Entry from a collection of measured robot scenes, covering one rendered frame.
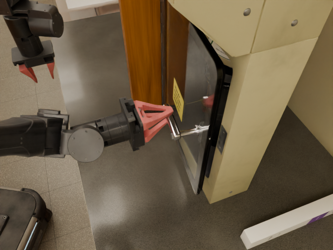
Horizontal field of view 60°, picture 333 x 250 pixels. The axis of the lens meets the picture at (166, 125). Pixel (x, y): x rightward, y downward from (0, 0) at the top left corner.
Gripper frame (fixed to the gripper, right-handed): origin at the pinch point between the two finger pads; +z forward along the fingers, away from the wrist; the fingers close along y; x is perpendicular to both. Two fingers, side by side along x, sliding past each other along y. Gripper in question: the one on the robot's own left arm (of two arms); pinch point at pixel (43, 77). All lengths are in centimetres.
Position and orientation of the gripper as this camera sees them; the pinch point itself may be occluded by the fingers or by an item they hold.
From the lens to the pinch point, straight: 90.3
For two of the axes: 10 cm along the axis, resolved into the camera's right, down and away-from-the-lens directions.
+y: 9.3, -2.8, 2.2
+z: 0.1, 6.4, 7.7
